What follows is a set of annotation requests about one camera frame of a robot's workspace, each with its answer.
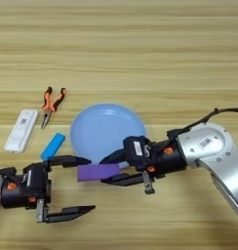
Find orange black needle-nose pliers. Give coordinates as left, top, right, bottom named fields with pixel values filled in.
left=40, top=86, right=67, bottom=130

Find white rectangular remote device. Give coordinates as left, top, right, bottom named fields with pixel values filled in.
left=3, top=108, right=40, bottom=154

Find light blue round plate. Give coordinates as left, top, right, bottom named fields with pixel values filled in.
left=69, top=103, right=147, bottom=170

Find purple rectangular block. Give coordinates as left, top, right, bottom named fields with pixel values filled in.
left=76, top=162, right=121, bottom=183

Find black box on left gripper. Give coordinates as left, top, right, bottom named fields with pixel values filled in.
left=22, top=162, right=50, bottom=197

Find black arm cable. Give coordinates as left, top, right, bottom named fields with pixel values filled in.
left=0, top=164, right=18, bottom=180
left=166, top=107, right=238, bottom=140

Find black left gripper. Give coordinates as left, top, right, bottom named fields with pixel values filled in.
left=0, top=154, right=97, bottom=225

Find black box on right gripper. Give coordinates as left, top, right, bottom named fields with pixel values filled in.
left=122, top=135, right=155, bottom=168

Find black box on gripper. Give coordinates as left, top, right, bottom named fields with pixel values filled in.
left=122, top=135, right=155, bottom=168
left=22, top=162, right=50, bottom=197

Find light blue rectangular block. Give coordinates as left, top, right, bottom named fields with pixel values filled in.
left=40, top=132, right=66, bottom=161

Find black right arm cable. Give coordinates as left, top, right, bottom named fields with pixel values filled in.
left=166, top=107, right=238, bottom=140

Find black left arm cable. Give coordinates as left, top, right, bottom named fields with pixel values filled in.
left=0, top=164, right=18, bottom=180

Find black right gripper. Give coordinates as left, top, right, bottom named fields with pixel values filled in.
left=99, top=138, right=187, bottom=195

